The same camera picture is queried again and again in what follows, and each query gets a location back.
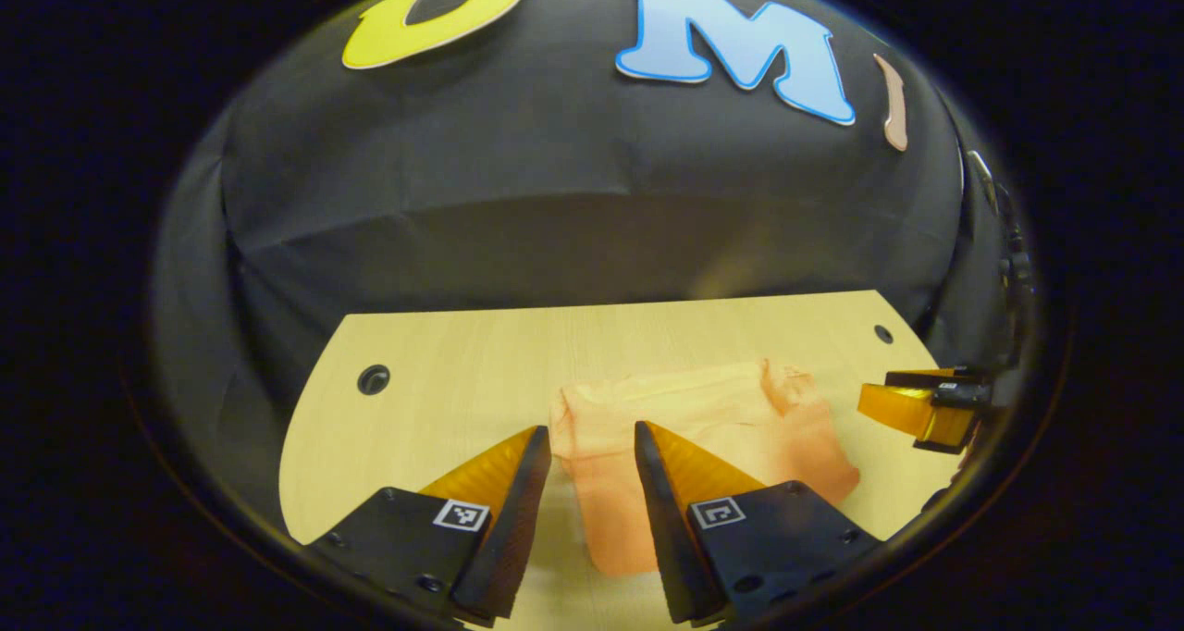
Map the black backdrop cloth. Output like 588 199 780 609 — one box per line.
148 0 1028 539

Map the orange T-shirt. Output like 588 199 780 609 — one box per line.
550 360 861 578

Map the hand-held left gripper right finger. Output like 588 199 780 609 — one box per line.
634 420 884 627

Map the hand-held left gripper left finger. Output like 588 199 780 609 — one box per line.
301 425 553 627

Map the dark metal stand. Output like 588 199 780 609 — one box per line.
967 150 1035 299

